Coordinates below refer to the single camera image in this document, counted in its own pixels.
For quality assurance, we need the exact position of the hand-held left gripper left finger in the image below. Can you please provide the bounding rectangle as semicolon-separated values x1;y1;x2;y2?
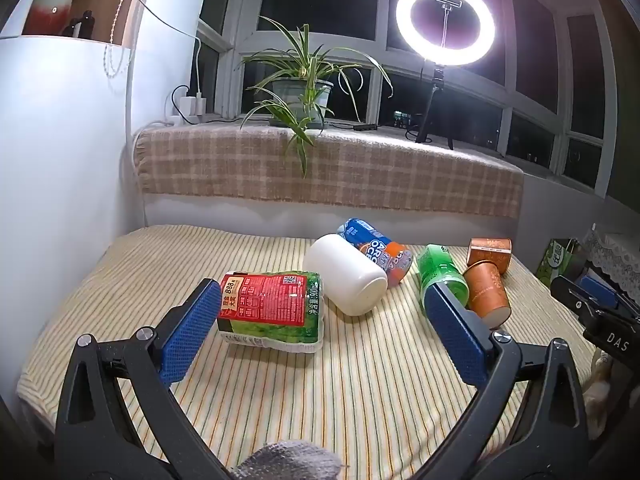
54;277;236;480

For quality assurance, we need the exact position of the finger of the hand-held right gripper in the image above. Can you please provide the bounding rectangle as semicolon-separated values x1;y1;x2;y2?
550;274;622;322

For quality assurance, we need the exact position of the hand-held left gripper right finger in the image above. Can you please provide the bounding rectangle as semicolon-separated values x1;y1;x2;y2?
410;280;594;480

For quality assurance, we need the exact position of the white cup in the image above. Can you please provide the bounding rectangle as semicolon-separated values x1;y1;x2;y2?
303;234;389;317

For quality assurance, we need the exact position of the brown paper cup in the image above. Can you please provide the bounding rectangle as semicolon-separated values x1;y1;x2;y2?
462;261;512;330

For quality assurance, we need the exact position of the person's left hand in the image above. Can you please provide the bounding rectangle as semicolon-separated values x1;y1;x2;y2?
229;441;351;480

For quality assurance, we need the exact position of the green paper bag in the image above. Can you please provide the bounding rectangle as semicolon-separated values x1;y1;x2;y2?
537;238;583;286

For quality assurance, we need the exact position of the white lace cloth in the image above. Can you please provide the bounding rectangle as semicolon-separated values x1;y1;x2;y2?
582;224;640;292

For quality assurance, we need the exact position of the green plastic bottle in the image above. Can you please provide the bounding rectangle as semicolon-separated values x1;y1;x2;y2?
416;244;470;317

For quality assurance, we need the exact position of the red label green bottle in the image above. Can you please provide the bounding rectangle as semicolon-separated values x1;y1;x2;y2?
216;271;325;354

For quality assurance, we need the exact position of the orange brown box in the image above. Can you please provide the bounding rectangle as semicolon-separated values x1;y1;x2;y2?
467;238;513;275

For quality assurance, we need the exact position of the striped yellow bed sheet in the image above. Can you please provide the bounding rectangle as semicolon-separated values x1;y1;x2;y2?
17;224;598;480

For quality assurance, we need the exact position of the blue and orange can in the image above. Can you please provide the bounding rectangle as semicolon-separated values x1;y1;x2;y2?
336;218;414;287

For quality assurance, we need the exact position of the plaid beige blanket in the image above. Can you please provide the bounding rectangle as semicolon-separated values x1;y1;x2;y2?
132;122;525;220

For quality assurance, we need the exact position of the black tripod stand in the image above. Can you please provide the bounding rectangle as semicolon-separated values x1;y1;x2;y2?
414;0;465;151

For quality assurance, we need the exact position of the white charger plug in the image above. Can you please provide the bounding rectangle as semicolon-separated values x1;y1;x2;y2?
177;94;207;116

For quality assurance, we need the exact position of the potted spider plant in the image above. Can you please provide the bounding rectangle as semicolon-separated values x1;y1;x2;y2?
240;16;394;178

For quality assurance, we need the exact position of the dark small bottle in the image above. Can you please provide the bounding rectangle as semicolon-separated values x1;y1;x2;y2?
67;10;96;40

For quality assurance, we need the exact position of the white beaded cord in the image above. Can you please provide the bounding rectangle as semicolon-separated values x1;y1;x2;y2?
102;0;132;79

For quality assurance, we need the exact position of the white window frame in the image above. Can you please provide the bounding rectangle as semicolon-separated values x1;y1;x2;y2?
197;0;622;196

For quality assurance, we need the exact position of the ring light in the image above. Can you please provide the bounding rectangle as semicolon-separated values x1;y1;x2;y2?
395;0;496;67

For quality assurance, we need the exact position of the white cable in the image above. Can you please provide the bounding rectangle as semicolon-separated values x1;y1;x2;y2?
117;0;202;97

